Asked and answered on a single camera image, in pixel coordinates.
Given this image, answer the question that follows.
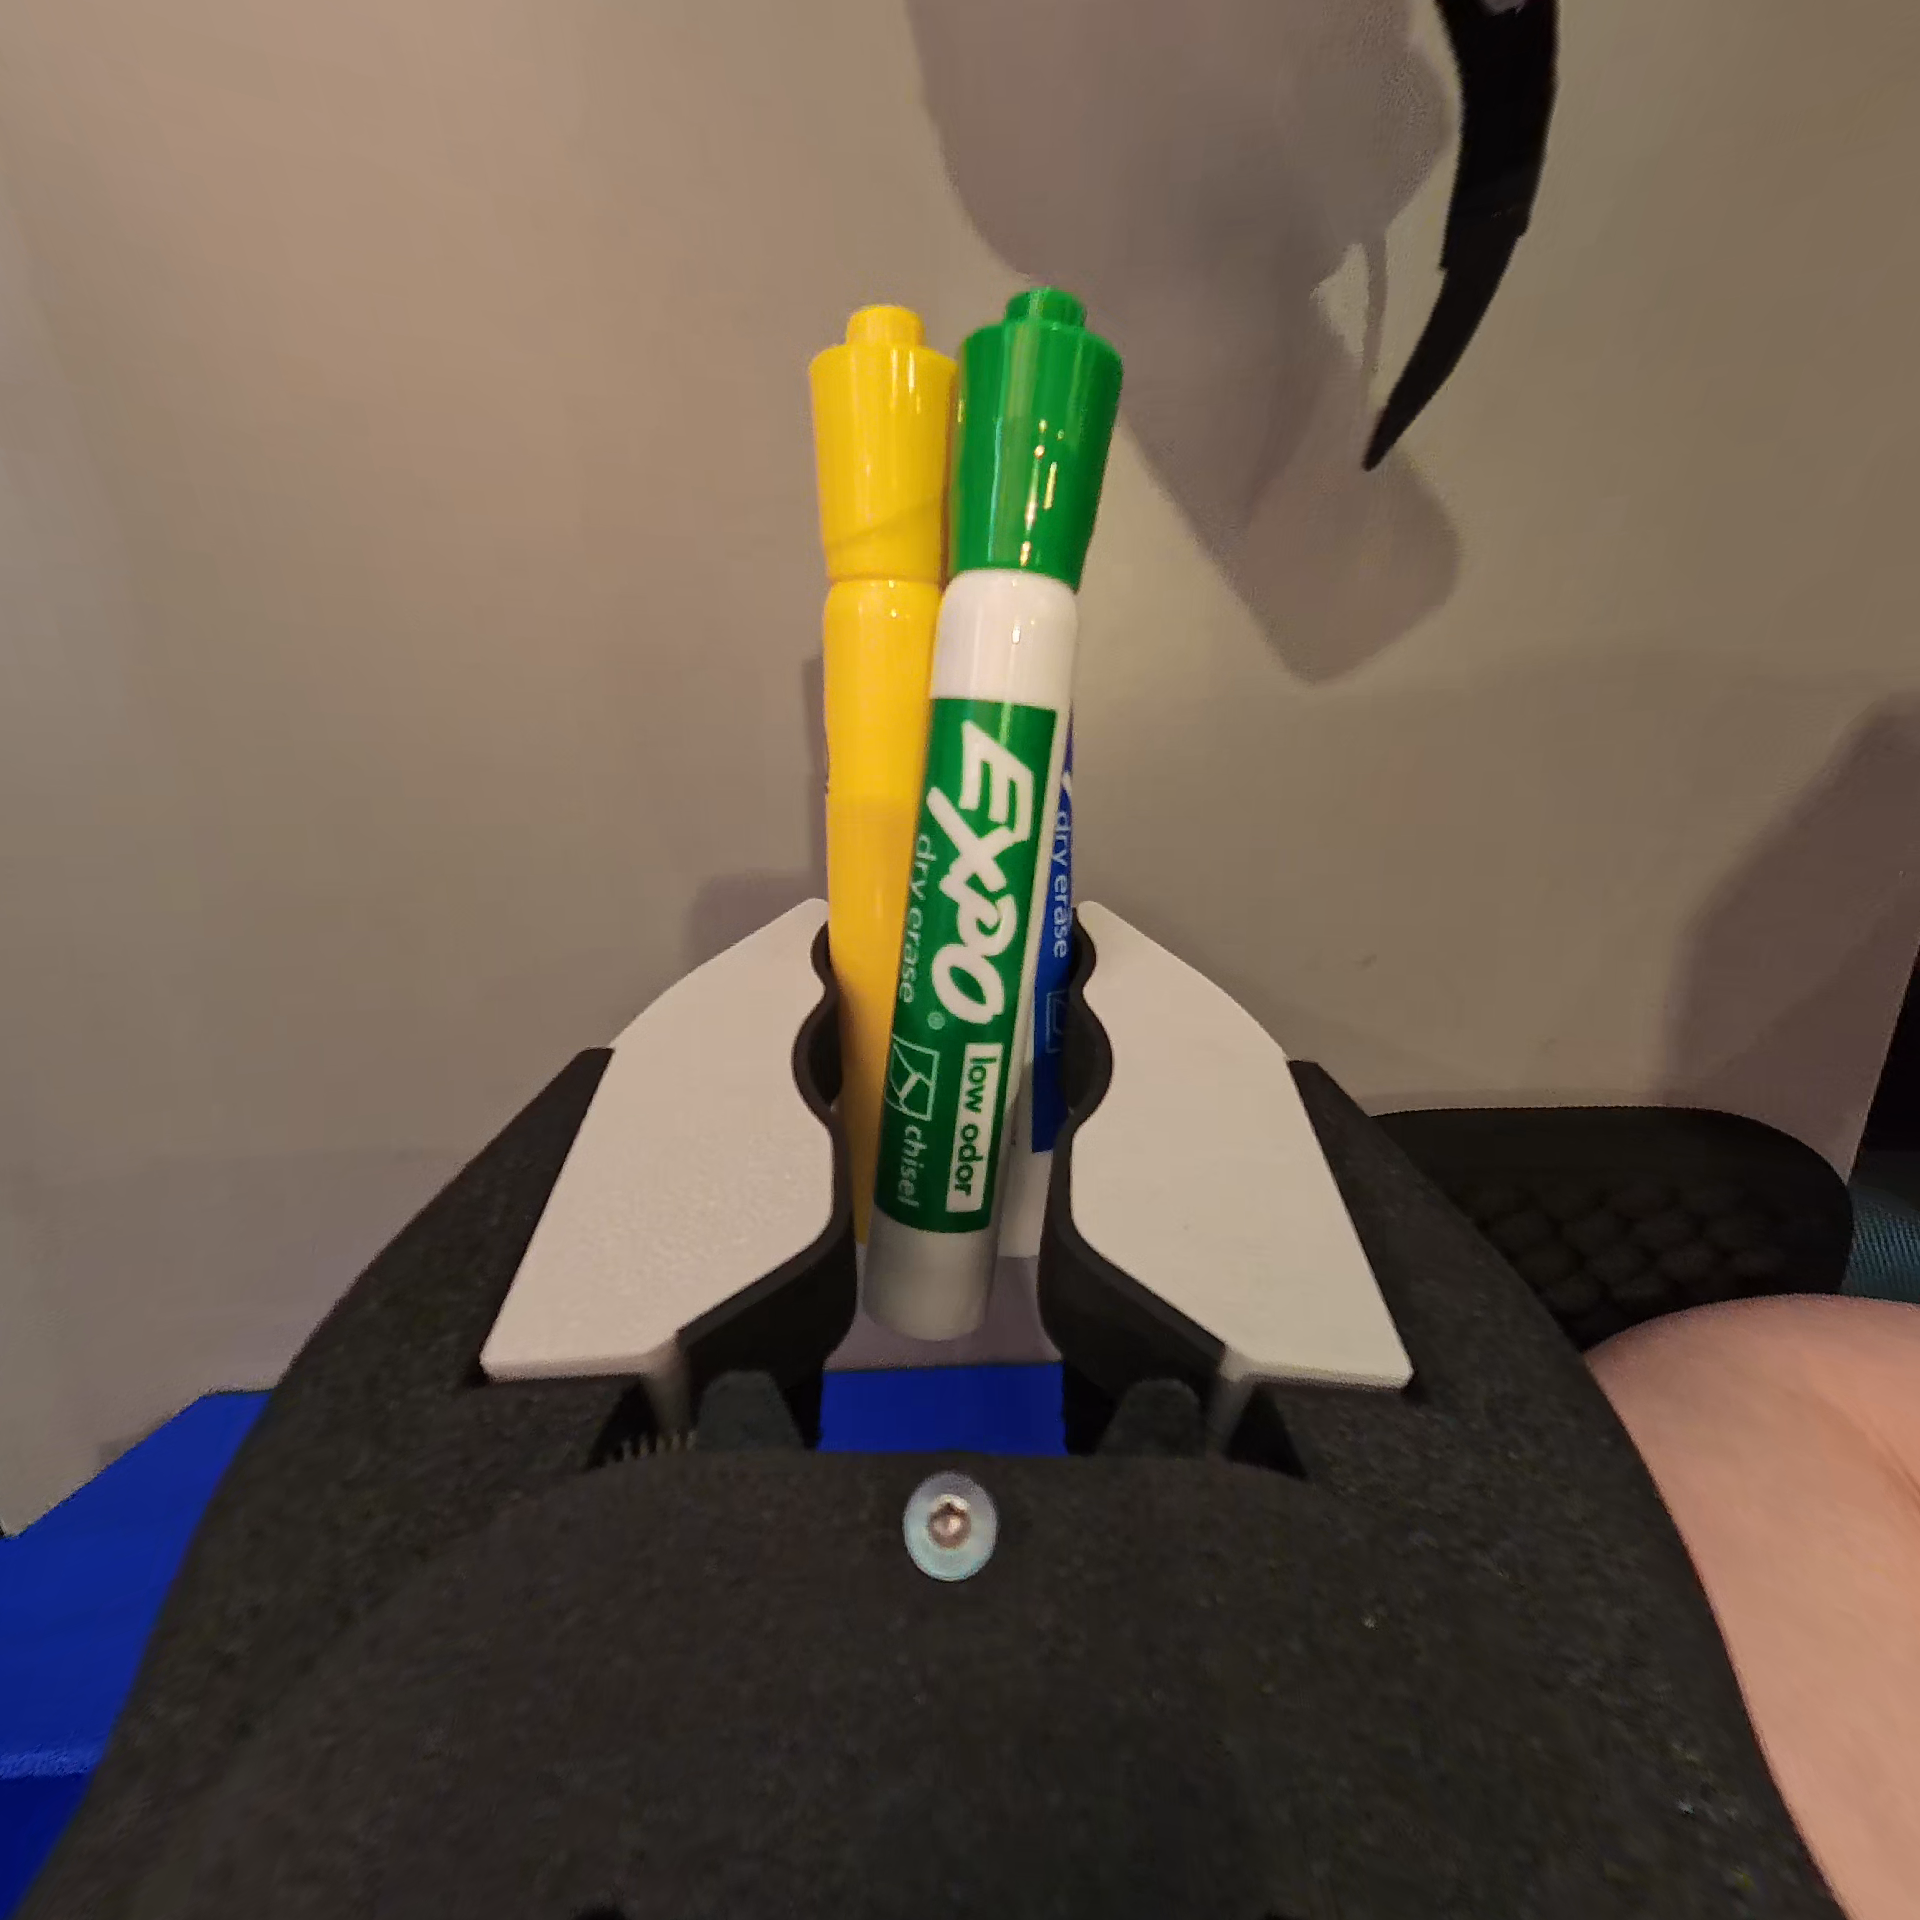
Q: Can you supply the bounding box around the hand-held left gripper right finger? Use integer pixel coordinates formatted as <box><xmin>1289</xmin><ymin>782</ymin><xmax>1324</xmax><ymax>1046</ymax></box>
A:
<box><xmin>1041</xmin><ymin>896</ymin><xmax>1415</xmax><ymax>1391</ymax></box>

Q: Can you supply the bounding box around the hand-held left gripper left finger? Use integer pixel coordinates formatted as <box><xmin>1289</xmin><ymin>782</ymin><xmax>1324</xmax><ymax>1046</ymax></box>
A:
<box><xmin>480</xmin><ymin>896</ymin><xmax>859</xmax><ymax>1390</ymax></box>

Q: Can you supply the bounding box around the blue dry erase marker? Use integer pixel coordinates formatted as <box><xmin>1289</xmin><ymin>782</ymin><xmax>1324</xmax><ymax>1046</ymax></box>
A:
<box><xmin>1016</xmin><ymin>702</ymin><xmax>1092</xmax><ymax>1159</ymax></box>

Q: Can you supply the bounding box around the green dry erase marker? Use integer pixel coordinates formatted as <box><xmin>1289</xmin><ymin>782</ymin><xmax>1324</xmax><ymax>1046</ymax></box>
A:
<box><xmin>862</xmin><ymin>287</ymin><xmax>1125</xmax><ymax>1343</ymax></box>

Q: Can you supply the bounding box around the yellow marker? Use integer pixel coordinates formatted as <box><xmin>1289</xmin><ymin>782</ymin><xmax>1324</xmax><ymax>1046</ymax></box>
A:
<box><xmin>805</xmin><ymin>303</ymin><xmax>961</xmax><ymax>1249</ymax></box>

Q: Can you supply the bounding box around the black fabric strap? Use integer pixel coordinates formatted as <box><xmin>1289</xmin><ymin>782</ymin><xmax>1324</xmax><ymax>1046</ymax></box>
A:
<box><xmin>1360</xmin><ymin>0</ymin><xmax>1563</xmax><ymax>472</ymax></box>

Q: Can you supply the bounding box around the person's left forearm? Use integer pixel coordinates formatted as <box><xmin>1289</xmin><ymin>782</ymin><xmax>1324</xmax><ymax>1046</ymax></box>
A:
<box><xmin>1578</xmin><ymin>1292</ymin><xmax>1920</xmax><ymax>1920</ymax></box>

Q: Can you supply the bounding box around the black padded wrist rest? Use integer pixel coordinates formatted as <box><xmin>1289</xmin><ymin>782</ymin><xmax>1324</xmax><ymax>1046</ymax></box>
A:
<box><xmin>1371</xmin><ymin>1105</ymin><xmax>1858</xmax><ymax>1356</ymax></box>

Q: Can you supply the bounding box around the blue plastic bin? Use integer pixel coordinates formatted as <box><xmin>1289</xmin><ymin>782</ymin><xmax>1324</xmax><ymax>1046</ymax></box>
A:
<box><xmin>0</xmin><ymin>1356</ymin><xmax>1070</xmax><ymax>1790</ymax></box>

